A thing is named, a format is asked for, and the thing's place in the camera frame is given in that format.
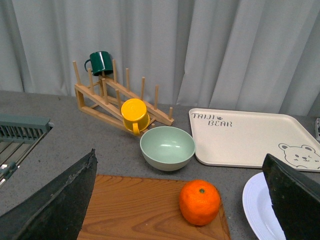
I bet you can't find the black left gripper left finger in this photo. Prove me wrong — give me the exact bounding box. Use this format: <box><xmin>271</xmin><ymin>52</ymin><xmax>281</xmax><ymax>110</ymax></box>
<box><xmin>0</xmin><ymin>149</ymin><xmax>98</xmax><ymax>240</ymax></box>

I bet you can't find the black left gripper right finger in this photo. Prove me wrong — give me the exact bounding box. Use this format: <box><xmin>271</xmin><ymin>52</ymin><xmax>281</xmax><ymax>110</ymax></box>
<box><xmin>262</xmin><ymin>153</ymin><xmax>320</xmax><ymax>240</ymax></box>

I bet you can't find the white ridged plate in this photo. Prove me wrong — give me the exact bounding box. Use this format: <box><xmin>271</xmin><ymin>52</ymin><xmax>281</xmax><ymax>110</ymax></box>
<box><xmin>242</xmin><ymin>172</ymin><xmax>286</xmax><ymax>240</ymax></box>

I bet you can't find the orange fruit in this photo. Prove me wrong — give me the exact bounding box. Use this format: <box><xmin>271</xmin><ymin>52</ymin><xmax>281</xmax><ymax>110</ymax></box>
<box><xmin>179</xmin><ymin>179</ymin><xmax>221</xmax><ymax>226</ymax></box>

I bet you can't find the brown wooden cutting board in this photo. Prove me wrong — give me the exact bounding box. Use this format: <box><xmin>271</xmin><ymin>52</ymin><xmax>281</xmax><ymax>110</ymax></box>
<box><xmin>77</xmin><ymin>174</ymin><xmax>231</xmax><ymax>240</ymax></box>

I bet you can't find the beige bear serving tray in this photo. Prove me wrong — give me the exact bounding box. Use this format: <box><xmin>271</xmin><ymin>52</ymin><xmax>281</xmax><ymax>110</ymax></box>
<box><xmin>188</xmin><ymin>108</ymin><xmax>320</xmax><ymax>172</ymax></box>

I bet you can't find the grey-green dish drainer rack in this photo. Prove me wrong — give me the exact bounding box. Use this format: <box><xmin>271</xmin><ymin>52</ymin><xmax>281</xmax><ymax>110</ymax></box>
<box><xmin>0</xmin><ymin>113</ymin><xmax>53</xmax><ymax>185</ymax></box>

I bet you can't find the yellow mug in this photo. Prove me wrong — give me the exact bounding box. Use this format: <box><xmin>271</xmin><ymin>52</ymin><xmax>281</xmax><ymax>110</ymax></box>
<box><xmin>120</xmin><ymin>98</ymin><xmax>150</xmax><ymax>136</ymax></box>

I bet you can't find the wooden peg drying rack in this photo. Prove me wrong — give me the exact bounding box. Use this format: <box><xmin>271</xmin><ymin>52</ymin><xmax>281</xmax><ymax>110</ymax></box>
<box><xmin>72</xmin><ymin>59</ymin><xmax>174</xmax><ymax>136</ymax></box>

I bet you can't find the light green bowl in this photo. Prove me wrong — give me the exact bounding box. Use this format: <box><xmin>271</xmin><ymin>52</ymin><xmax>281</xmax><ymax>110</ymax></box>
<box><xmin>140</xmin><ymin>126</ymin><xmax>196</xmax><ymax>172</ymax></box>

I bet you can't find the grey-white curtain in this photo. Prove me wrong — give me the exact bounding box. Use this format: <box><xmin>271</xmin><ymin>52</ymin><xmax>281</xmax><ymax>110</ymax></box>
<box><xmin>0</xmin><ymin>0</ymin><xmax>320</xmax><ymax>117</ymax></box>

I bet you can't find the dark green mug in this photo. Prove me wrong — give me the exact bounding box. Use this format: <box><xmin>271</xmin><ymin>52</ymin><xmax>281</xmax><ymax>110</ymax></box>
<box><xmin>84</xmin><ymin>51</ymin><xmax>114</xmax><ymax>76</ymax></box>

